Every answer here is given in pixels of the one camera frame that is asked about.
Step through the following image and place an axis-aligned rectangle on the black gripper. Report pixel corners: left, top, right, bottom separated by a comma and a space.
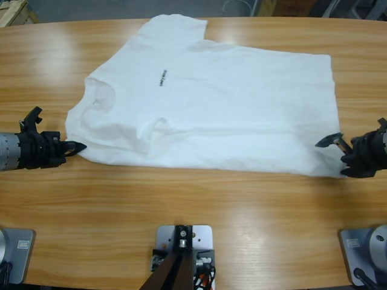
314, 126, 387, 179
16, 130, 88, 170

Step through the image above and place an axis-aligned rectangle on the white t-shirt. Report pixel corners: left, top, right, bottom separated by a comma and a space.
65, 14, 348, 179

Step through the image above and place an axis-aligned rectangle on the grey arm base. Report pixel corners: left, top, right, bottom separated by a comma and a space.
0, 228, 36, 285
337, 223, 387, 286

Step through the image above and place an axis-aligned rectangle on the light wooden pallet stack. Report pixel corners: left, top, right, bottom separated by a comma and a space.
0, 0, 40, 28

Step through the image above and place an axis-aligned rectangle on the brown cardboard box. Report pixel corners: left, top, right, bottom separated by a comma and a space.
261, 0, 318, 16

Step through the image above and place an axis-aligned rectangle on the black base cable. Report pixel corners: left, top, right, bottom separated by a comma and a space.
0, 261, 15, 285
353, 267, 379, 290

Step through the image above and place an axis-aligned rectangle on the grey metal frame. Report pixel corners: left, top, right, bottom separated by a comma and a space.
320, 0, 387, 22

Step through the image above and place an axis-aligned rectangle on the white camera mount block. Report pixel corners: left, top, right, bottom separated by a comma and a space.
151, 224, 217, 290

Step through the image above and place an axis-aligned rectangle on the dark brown camera post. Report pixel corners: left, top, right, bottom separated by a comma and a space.
141, 225, 195, 290

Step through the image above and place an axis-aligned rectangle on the black orange cable tangle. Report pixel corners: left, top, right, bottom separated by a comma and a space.
193, 265, 217, 290

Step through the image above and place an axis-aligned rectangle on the thin white wire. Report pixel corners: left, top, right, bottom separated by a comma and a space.
223, 0, 252, 15

